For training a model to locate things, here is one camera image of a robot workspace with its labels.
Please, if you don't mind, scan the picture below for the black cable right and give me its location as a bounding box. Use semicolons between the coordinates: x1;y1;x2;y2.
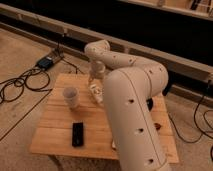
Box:
168;79;213;161

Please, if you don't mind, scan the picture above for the black remote control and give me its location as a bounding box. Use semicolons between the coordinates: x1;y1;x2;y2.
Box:
72;122;84;147

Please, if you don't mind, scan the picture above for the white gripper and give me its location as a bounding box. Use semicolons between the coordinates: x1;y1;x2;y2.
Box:
88;60;106;83

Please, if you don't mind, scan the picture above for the black bowl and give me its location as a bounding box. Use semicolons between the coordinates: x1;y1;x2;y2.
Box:
146;98;154;111

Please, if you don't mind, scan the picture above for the wooden table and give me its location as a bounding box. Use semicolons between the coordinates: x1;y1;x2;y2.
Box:
28;73;180;165

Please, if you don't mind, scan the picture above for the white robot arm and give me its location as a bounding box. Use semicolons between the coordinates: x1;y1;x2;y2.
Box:
84;40;172;171

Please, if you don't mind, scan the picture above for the small red object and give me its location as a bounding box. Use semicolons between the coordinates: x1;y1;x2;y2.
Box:
154;123;162;130

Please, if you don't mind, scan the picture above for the black power adapter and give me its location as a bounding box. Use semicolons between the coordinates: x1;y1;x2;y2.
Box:
36;56;54;70

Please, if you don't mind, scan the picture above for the white paper cup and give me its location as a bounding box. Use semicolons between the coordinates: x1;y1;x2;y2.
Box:
63;87;79;109

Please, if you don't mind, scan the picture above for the black cable left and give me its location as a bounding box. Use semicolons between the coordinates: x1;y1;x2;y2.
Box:
0;49;84;105

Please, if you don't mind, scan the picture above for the black cable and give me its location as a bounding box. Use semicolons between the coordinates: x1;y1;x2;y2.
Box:
0;49;84;105
168;79;213;161

